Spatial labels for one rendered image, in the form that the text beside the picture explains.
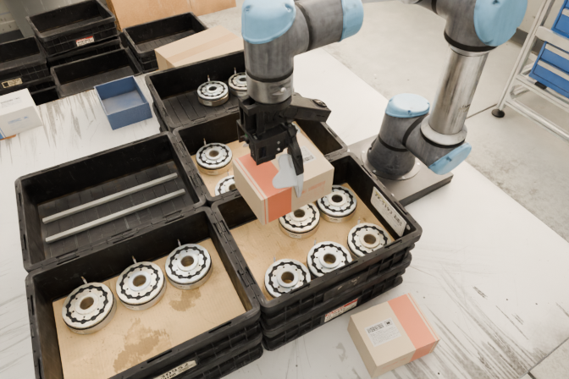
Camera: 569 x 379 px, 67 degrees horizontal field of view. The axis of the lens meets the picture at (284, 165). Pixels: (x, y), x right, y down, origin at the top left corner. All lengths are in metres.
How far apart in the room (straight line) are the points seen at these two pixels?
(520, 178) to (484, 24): 1.81
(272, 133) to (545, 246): 0.93
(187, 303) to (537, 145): 2.35
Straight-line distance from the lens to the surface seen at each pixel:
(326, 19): 0.66
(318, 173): 0.82
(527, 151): 2.85
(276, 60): 0.63
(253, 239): 1.07
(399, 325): 1.06
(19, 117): 1.77
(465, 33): 0.96
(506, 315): 1.24
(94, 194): 1.27
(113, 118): 1.63
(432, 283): 1.22
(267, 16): 0.60
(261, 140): 0.71
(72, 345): 1.04
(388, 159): 1.33
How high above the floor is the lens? 1.71
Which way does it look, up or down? 46 degrees down
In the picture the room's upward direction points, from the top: straight up
